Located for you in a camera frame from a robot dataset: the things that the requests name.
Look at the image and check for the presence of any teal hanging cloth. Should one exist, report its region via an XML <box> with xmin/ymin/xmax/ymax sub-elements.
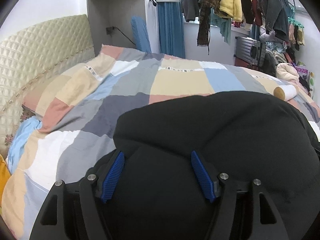
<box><xmin>210</xmin><ymin>8</ymin><xmax>232</xmax><ymax>44</ymax></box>

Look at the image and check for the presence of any patchwork pastel bed quilt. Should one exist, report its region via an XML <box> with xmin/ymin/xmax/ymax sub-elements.
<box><xmin>2</xmin><ymin>46</ymin><xmax>319</xmax><ymax>239</ymax></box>

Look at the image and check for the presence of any green sock hanger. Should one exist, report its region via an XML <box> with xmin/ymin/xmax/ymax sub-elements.
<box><xmin>288</xmin><ymin>17</ymin><xmax>304</xmax><ymax>29</ymax></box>

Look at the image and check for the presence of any cream fluffy blanket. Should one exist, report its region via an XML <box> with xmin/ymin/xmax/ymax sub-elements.
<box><xmin>276</xmin><ymin>63</ymin><xmax>299</xmax><ymax>82</ymax></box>

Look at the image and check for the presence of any yellow fleece jacket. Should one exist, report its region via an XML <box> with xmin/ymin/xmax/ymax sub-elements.
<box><xmin>217</xmin><ymin>0</ymin><xmax>243</xmax><ymax>22</ymax></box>

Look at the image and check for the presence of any black wall plug with cable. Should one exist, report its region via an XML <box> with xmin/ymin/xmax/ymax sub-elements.
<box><xmin>106</xmin><ymin>26</ymin><xmax>137</xmax><ymax>46</ymax></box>

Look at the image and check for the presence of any grey wall cabinet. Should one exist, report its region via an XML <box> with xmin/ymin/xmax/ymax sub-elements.
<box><xmin>87</xmin><ymin>0</ymin><xmax>179</xmax><ymax>54</ymax></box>

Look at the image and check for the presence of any blue curtain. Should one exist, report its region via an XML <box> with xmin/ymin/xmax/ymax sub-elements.
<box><xmin>157</xmin><ymin>2</ymin><xmax>185</xmax><ymax>59</ymax></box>

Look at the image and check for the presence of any brown plaid scarf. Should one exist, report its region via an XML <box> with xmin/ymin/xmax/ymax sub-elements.
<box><xmin>197</xmin><ymin>0</ymin><xmax>220</xmax><ymax>47</ymax></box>

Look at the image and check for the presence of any large black coat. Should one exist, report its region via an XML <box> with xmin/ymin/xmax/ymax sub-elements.
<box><xmin>101</xmin><ymin>91</ymin><xmax>319</xmax><ymax>239</ymax></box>

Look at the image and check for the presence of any cream quilted headboard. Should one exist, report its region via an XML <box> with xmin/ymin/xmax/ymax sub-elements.
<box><xmin>1</xmin><ymin>15</ymin><xmax>94</xmax><ymax>157</ymax></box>

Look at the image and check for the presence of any white and tan roll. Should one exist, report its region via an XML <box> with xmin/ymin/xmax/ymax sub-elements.
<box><xmin>273</xmin><ymin>85</ymin><xmax>298</xmax><ymax>101</ymax></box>

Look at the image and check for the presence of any denim hanging jacket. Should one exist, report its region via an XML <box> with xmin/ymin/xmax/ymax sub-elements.
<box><xmin>260</xmin><ymin>0</ymin><xmax>289</xmax><ymax>42</ymax></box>

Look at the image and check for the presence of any black hanging garment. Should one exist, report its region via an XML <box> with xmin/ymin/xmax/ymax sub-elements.
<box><xmin>236</xmin><ymin>0</ymin><xmax>255</xmax><ymax>25</ymax></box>

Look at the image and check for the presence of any silver ribbed suitcase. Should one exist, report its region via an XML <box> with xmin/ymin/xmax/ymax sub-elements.
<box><xmin>234</xmin><ymin>36</ymin><xmax>266</xmax><ymax>70</ymax></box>

